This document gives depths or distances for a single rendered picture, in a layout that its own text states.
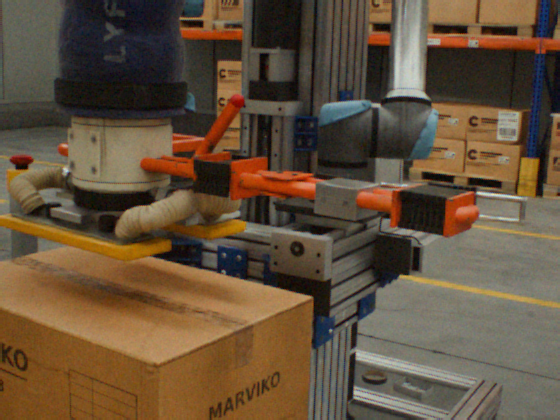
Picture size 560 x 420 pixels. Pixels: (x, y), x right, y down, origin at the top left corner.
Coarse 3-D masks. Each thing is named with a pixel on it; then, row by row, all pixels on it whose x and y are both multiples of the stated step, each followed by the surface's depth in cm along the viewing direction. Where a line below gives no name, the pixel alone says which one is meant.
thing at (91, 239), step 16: (48, 208) 133; (0, 224) 136; (16, 224) 133; (32, 224) 131; (48, 224) 130; (64, 224) 130; (80, 224) 130; (96, 224) 131; (112, 224) 125; (64, 240) 126; (80, 240) 123; (96, 240) 122; (112, 240) 121; (128, 240) 121; (144, 240) 123; (160, 240) 124; (112, 256) 119; (128, 256) 117; (144, 256) 120
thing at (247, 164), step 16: (208, 160) 122; (224, 160) 124; (240, 160) 117; (256, 160) 119; (208, 176) 119; (224, 176) 117; (208, 192) 118; (224, 192) 116; (240, 192) 117; (256, 192) 121
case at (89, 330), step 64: (64, 256) 159; (0, 320) 128; (64, 320) 123; (128, 320) 124; (192, 320) 125; (256, 320) 126; (0, 384) 131; (64, 384) 121; (128, 384) 112; (192, 384) 114; (256, 384) 128
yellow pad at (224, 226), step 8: (200, 216) 140; (200, 224) 135; (208, 224) 135; (216, 224) 136; (224, 224) 137; (232, 224) 137; (240, 224) 139; (176, 232) 137; (184, 232) 136; (192, 232) 134; (200, 232) 133; (208, 232) 132; (216, 232) 133; (224, 232) 135; (232, 232) 137; (240, 232) 139; (208, 240) 133
